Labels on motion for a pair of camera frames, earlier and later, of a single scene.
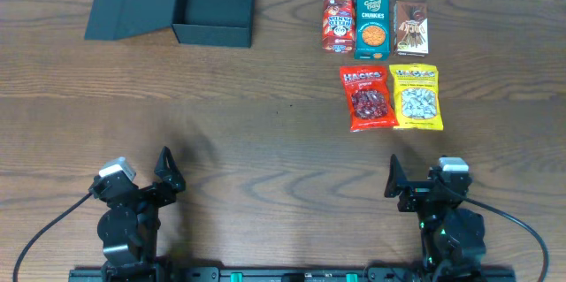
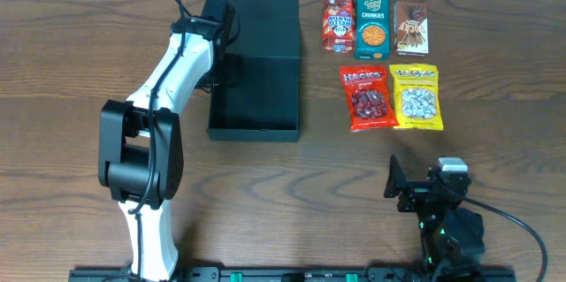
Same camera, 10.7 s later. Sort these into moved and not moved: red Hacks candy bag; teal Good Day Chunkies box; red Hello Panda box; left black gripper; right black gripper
Moved: left black gripper
Not moved: red Hacks candy bag; red Hello Panda box; teal Good Day Chunkies box; right black gripper
